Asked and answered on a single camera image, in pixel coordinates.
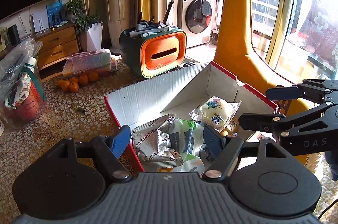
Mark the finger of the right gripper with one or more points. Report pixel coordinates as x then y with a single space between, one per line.
284 93
260 122

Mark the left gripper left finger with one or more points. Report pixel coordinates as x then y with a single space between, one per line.
107 151

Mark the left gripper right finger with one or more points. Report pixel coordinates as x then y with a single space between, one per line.
225 150

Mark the bread bun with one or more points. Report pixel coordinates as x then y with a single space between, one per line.
216 112

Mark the white snack packet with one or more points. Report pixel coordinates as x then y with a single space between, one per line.
187 141

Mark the silver snack bag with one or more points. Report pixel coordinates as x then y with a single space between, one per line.
152 145

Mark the blue gloved hand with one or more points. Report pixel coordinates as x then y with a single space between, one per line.
331 158

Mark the orange tangerine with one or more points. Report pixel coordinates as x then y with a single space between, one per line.
83 80
93 76
73 87

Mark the red cardboard box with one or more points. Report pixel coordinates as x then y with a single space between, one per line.
179 92

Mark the clear plastic fruit bag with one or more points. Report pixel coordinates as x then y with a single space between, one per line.
22 94

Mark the orange green tissue box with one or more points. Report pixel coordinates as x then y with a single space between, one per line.
155 54

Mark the wooden drawer cabinet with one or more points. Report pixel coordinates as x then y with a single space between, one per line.
57 45

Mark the washing machine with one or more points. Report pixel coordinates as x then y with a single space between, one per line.
196 18

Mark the white board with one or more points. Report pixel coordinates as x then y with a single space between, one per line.
40 20

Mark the blue picture board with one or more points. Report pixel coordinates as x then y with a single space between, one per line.
55 13

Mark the black speaker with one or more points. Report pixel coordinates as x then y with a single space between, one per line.
13 35

